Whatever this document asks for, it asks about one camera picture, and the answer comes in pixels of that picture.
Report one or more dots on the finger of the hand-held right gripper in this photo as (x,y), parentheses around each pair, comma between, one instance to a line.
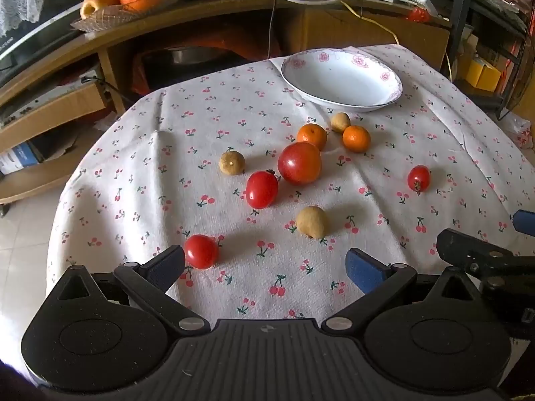
(468,250)
(526,222)

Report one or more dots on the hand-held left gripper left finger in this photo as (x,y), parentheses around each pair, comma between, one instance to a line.
(167,266)

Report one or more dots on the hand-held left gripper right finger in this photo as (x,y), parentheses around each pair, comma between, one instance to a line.
(362,270)

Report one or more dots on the red cherry tomato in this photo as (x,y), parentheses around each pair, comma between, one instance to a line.
(419,178)
(201,252)
(261,190)

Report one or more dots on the tan longan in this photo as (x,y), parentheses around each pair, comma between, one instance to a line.
(232,162)
(340,122)
(312,222)

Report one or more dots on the large red-orange tomato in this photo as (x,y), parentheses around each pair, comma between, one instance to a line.
(299,163)

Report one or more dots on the small orange mandarin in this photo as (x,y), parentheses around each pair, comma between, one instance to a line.
(356,138)
(312,136)

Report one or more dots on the white floral plate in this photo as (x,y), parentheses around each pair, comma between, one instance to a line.
(340,80)

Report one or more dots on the white plastic bag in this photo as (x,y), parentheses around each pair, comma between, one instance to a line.
(519,128)

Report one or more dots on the white cherry print tablecloth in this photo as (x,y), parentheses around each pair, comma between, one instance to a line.
(209,133)

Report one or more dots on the yellow box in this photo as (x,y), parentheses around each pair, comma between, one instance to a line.
(482,74)

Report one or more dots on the blue box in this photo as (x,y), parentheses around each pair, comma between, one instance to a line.
(19,159)

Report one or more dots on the grey set-top box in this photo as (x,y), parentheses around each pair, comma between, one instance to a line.
(46,94)

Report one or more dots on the metal pot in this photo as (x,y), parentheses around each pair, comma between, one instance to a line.
(196,55)

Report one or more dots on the black metal rack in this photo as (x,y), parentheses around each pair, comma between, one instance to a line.
(464,8)

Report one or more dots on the red plastic bag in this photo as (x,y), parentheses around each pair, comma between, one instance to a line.
(418,15)

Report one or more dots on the wooden tv cabinet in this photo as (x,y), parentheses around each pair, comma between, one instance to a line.
(200,16)

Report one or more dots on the glass fruit dish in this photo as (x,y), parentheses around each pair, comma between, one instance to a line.
(117,16)

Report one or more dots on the yellow-red apple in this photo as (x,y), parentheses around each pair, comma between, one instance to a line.
(98,2)

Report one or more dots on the black television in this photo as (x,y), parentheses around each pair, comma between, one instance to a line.
(41,16)

